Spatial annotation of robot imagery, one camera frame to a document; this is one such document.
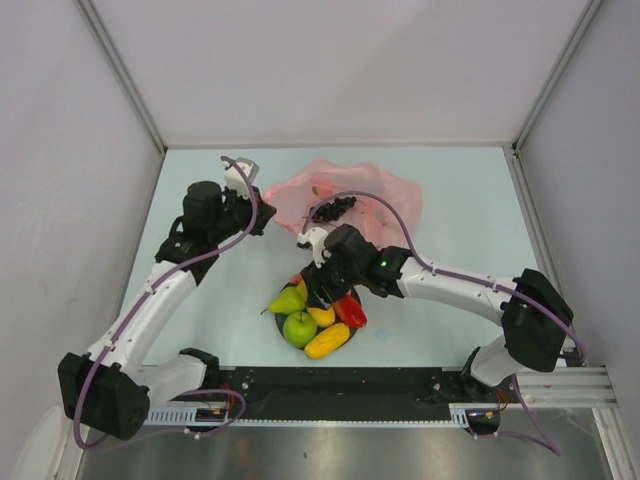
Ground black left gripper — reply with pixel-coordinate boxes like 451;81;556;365
209;183;276;243

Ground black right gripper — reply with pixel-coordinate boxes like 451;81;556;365
300;249;363;312

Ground pink plastic bag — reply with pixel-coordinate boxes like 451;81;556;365
263;159;423;248

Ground red fake fruit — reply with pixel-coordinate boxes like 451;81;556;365
333;294;368;329

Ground black fake grapes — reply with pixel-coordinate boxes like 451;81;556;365
305;196;356;223

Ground yellow fake lemon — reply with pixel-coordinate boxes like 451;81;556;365
296;280;336;328

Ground green fake pear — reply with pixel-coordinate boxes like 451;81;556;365
264;286;306;315

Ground yellow fake mango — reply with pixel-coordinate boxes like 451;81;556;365
304;323;350;359

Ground green fake apple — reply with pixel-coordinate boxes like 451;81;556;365
283;311;317;348

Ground dark teal ceramic plate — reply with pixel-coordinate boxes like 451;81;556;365
269;282;362;353

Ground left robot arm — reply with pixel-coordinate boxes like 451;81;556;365
57;180;276;450

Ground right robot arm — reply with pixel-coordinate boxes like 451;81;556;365
297;224;573;401

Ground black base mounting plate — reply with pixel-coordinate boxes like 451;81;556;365
164;365;522;421

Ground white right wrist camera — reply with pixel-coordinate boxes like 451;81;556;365
296;227;329;268

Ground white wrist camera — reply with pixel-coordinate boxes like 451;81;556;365
220;156;260;199
296;227;329;268

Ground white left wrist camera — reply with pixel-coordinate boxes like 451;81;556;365
220;156;260;199

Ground white slotted cable duct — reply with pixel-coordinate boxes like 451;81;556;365
145;406;198;426

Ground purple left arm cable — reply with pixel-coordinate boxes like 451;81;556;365
72;155;259;449

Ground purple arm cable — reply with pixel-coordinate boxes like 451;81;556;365
297;190;587;456
72;155;259;449

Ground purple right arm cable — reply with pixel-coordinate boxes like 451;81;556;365
297;190;587;456

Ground aluminium frame rail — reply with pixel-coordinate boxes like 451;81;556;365
516;367;618;409

